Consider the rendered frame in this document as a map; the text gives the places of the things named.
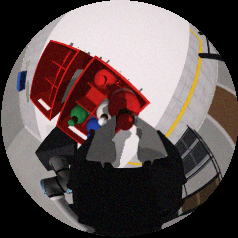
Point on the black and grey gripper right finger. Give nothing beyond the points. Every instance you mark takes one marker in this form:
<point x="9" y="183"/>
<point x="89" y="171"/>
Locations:
<point x="157" y="148"/>

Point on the red crate with dividers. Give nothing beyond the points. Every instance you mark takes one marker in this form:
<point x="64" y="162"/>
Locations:
<point x="86" y="94"/>
<point x="54" y="55"/>

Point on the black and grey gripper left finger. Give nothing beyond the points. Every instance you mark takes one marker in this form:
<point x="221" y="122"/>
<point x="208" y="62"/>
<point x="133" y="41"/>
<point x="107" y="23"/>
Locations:
<point x="97" y="149"/>

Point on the green bottle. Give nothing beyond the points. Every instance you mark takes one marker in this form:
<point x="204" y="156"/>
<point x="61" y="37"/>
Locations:
<point x="78" y="115"/>

